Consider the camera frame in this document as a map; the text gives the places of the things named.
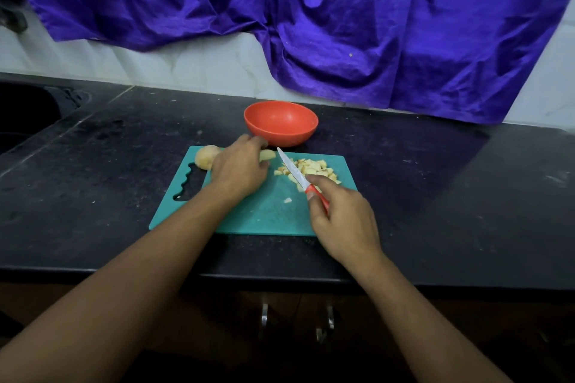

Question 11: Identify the person's left hand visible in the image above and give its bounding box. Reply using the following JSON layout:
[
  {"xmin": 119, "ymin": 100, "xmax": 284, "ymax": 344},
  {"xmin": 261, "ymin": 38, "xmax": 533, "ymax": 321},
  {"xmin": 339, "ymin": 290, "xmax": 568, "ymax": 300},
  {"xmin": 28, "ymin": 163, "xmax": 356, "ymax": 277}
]
[{"xmin": 202, "ymin": 134, "xmax": 271, "ymax": 211}]

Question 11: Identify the person's right hand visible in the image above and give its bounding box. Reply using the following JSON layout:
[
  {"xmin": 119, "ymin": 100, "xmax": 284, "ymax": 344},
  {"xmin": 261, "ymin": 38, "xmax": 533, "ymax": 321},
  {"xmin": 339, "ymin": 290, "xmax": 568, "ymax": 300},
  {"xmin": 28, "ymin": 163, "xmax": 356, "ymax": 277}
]
[{"xmin": 305, "ymin": 175, "xmax": 384, "ymax": 273}]

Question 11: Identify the brown potato half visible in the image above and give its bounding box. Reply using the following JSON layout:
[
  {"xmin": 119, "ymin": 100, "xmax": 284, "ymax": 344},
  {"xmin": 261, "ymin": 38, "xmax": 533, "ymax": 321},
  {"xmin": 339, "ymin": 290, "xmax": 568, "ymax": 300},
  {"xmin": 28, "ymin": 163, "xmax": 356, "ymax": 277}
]
[{"xmin": 195, "ymin": 145, "xmax": 222, "ymax": 171}]

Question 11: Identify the teal plastic cutting board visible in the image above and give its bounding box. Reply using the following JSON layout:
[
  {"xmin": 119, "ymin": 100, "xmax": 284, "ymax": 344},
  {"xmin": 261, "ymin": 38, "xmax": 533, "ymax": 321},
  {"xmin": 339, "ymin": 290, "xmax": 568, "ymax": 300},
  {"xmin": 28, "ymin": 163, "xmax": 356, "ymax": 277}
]
[{"xmin": 148, "ymin": 145, "xmax": 359, "ymax": 238}]

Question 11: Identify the red-handled kitchen knife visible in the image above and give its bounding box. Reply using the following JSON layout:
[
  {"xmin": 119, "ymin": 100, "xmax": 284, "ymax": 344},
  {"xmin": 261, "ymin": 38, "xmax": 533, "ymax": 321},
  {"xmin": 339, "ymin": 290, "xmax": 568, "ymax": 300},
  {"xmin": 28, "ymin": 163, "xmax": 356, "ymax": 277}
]
[{"xmin": 276, "ymin": 147, "xmax": 332, "ymax": 213}]

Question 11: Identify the orange bowl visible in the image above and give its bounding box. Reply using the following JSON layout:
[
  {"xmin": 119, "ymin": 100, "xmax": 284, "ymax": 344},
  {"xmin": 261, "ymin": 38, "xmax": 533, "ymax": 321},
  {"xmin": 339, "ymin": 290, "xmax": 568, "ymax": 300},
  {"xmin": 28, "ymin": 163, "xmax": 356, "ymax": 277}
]
[{"xmin": 243, "ymin": 100, "xmax": 320, "ymax": 148}]

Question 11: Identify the pile of diced apple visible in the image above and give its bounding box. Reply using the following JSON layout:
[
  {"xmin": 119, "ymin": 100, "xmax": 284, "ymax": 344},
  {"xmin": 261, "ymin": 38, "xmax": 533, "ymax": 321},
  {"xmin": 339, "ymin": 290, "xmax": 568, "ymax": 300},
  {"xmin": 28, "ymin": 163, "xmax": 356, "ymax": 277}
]
[{"xmin": 273, "ymin": 157, "xmax": 343, "ymax": 193}]

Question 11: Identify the person's left forearm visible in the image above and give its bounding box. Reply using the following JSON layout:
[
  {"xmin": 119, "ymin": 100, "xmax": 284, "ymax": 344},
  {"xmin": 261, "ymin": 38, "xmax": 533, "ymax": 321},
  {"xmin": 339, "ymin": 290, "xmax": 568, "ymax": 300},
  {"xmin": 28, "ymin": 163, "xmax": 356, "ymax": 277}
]
[{"xmin": 0, "ymin": 190, "xmax": 226, "ymax": 383}]

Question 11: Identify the person's right forearm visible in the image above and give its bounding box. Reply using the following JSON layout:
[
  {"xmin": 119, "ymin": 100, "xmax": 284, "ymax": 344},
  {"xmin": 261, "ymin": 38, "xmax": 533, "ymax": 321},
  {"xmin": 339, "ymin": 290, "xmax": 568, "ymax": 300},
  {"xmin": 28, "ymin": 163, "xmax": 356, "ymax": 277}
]
[{"xmin": 352, "ymin": 249, "xmax": 512, "ymax": 383}]

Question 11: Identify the purple cloth curtain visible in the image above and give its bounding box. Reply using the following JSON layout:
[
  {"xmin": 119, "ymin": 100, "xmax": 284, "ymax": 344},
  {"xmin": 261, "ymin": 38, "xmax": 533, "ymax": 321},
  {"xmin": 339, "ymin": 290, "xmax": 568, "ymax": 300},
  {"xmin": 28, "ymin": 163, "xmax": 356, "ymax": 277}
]
[{"xmin": 0, "ymin": 0, "xmax": 575, "ymax": 126}]

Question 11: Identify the dark kitchen sink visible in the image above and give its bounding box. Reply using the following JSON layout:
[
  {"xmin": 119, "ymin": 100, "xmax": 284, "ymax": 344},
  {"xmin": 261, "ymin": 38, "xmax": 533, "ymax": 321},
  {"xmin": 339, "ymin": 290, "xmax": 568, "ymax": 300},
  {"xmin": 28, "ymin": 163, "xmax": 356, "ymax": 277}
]
[{"xmin": 0, "ymin": 80, "xmax": 89, "ymax": 153}]

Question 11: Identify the metal faucet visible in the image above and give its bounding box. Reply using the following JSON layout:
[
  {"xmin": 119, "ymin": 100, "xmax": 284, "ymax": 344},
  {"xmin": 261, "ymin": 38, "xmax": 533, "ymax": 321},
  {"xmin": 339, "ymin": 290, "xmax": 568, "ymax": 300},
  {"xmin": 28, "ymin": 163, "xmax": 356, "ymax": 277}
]
[{"xmin": 0, "ymin": 0, "xmax": 28, "ymax": 34}]

